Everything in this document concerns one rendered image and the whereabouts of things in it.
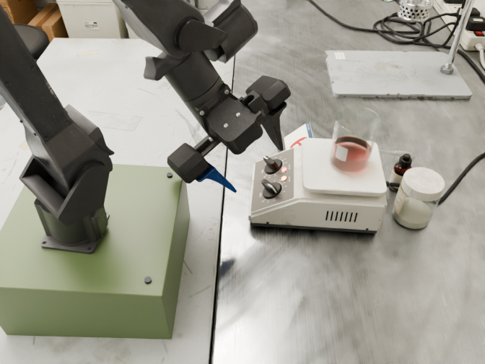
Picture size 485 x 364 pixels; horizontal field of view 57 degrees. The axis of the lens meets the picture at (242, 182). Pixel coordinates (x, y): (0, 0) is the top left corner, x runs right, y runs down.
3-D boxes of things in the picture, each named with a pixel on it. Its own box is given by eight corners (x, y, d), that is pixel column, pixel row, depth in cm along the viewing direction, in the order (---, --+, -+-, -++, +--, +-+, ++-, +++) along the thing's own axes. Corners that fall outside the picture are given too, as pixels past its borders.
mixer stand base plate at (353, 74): (333, 97, 97) (333, 92, 96) (323, 53, 112) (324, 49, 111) (473, 99, 96) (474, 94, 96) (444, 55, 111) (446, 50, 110)
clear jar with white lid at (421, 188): (431, 209, 73) (447, 172, 67) (428, 235, 69) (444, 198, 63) (393, 198, 74) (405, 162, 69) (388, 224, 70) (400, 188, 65)
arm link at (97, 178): (63, 232, 48) (47, 191, 44) (21, 188, 52) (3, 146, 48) (115, 201, 52) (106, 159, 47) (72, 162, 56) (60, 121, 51)
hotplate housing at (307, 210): (247, 228, 70) (248, 191, 64) (253, 172, 79) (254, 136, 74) (392, 237, 68) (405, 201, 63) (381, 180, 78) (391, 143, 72)
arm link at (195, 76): (149, 66, 49) (206, 15, 52) (130, 64, 54) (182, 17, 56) (184, 113, 53) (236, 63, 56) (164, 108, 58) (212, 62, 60)
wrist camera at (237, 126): (188, 113, 56) (208, 129, 50) (233, 74, 56) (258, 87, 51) (214, 146, 59) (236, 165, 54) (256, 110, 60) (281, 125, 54)
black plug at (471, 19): (459, 31, 112) (462, 22, 110) (453, 23, 115) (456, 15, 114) (487, 31, 112) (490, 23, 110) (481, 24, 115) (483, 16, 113)
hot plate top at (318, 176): (302, 193, 64) (302, 188, 64) (301, 141, 73) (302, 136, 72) (387, 198, 64) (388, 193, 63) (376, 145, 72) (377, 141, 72)
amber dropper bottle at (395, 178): (396, 177, 78) (406, 146, 74) (410, 187, 77) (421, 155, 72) (384, 184, 77) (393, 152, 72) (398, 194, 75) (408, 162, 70)
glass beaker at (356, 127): (373, 178, 66) (386, 131, 60) (330, 178, 66) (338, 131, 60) (364, 148, 71) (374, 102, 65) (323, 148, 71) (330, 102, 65)
